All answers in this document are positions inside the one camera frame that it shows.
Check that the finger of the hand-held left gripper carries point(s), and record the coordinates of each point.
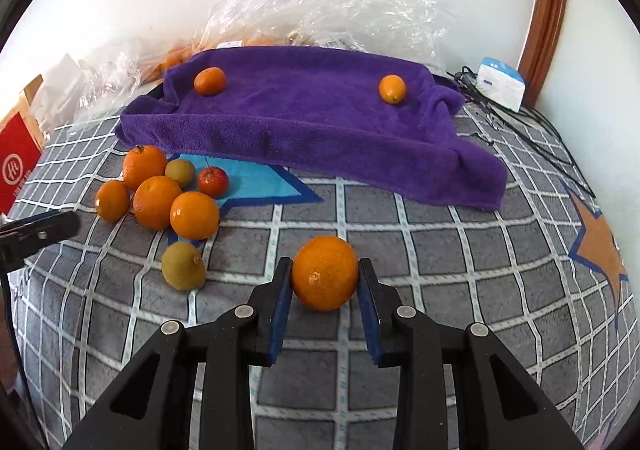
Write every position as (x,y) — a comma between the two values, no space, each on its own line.
(35,236)

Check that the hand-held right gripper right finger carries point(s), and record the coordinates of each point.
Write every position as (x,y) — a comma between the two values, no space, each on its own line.
(369,320)

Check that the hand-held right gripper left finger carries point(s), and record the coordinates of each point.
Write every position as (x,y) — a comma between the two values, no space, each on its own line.
(281,315)

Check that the large orange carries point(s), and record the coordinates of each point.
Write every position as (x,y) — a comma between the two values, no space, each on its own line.
(144,166)
(156,202)
(325,273)
(210,81)

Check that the small orange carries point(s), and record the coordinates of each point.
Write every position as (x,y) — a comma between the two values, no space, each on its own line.
(194,215)
(112,200)
(392,89)

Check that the brown kiwi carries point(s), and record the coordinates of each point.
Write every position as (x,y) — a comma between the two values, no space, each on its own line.
(180,173)
(183,266)

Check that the small red apple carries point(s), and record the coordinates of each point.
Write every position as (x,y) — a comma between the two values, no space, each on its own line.
(213,181)

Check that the red paper bag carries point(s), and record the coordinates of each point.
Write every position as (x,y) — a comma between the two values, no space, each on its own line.
(17,160)

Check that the grey checked tablecloth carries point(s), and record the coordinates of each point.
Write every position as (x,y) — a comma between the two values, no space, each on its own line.
(450,290)

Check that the white plastic bag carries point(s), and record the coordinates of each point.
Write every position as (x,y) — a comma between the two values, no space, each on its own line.
(57,85)

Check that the crumpled clear plastic bag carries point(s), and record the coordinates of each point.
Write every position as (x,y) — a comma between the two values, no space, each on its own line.
(120,80)

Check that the purple towel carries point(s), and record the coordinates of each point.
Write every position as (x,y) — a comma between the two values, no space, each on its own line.
(320,130)

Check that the pile of bagged oranges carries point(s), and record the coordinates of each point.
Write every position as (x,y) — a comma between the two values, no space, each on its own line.
(170,60)

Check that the white and blue charger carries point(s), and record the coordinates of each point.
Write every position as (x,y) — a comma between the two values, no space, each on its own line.
(500,82)

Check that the large clear plastic bag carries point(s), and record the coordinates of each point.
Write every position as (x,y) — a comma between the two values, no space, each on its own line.
(325,5)

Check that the brown wooden door frame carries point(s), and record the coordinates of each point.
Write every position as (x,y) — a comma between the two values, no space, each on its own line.
(547,15)

